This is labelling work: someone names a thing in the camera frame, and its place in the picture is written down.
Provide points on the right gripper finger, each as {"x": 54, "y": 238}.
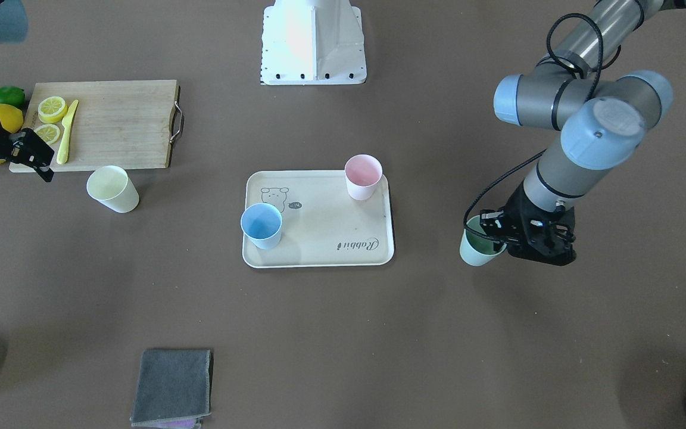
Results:
{"x": 30, "y": 150}

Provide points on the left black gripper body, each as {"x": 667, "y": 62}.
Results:
{"x": 520, "y": 209}

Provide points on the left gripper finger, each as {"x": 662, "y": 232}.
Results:
{"x": 492, "y": 223}

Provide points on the green plastic cup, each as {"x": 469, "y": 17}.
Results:
{"x": 476, "y": 250}

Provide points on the pale yellow plastic cup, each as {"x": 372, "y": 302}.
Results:
{"x": 112, "y": 187}

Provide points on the pink plastic cup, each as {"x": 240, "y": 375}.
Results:
{"x": 362, "y": 175}

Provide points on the blue plastic cup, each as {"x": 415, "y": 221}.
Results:
{"x": 262, "y": 224}

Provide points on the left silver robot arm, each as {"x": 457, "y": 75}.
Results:
{"x": 601, "y": 124}

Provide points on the cream rabbit tray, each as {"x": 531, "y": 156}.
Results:
{"x": 322, "y": 225}

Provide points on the lemon slice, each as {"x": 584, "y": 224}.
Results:
{"x": 48, "y": 133}
{"x": 52, "y": 110}

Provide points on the yellow plastic knife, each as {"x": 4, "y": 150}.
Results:
{"x": 67, "y": 123}

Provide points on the green lime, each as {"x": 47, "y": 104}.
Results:
{"x": 12, "y": 95}

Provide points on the wooden cutting board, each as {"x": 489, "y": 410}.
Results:
{"x": 123, "y": 123}

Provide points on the grey folded cloth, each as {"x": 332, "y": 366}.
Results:
{"x": 173, "y": 389}

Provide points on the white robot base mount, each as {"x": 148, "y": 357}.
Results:
{"x": 312, "y": 43}

